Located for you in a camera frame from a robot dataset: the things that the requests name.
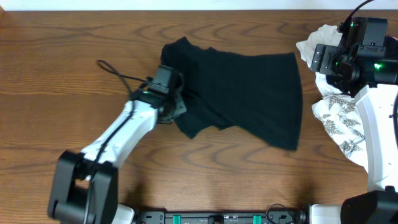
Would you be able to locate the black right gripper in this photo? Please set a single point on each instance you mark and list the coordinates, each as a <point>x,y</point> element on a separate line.
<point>323,59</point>

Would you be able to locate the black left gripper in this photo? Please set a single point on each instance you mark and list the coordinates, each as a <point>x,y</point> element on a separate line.
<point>180,106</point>

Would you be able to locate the black t-shirt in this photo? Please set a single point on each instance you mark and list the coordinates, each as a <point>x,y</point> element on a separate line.
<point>261,94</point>

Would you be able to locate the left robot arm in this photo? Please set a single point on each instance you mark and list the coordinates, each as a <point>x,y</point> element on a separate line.
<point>85,184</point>

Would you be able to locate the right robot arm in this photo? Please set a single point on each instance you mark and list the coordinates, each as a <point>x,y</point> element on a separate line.
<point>362,66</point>

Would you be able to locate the white fern-print cloth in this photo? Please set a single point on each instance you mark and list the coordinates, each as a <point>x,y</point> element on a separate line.
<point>342,122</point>

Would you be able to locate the black garment in pile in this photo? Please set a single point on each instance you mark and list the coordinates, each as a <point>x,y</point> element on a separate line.
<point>391,45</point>

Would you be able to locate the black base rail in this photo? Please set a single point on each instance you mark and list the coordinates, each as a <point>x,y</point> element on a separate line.
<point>275,214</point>

